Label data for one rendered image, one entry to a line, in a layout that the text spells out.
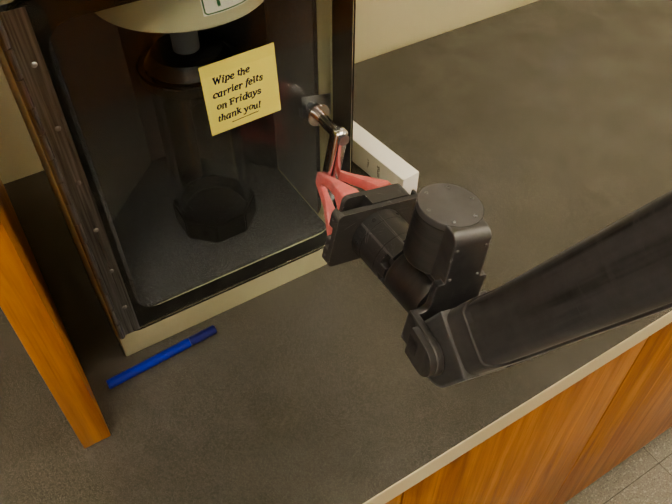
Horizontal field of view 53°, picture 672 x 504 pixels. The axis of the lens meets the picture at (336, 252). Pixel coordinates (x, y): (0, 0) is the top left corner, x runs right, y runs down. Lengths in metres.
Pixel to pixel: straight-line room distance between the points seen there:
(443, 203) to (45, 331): 0.36
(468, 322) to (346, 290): 0.38
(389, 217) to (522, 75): 0.71
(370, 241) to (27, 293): 0.30
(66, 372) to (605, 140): 0.88
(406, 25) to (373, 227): 0.79
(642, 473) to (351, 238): 1.41
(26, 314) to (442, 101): 0.81
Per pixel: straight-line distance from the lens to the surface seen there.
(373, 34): 1.34
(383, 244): 0.63
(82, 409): 0.75
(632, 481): 1.92
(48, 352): 0.67
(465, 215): 0.56
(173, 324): 0.85
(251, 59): 0.65
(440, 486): 0.98
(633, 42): 1.48
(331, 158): 0.70
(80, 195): 0.66
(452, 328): 0.55
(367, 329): 0.85
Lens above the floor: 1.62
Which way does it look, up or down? 47 degrees down
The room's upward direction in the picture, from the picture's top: straight up
